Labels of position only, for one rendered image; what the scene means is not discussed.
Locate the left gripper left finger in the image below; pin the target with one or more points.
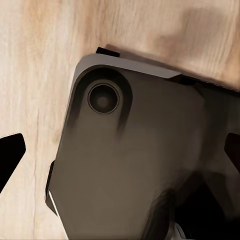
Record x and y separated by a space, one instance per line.
12 149

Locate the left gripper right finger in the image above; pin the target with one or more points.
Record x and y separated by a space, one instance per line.
232 149

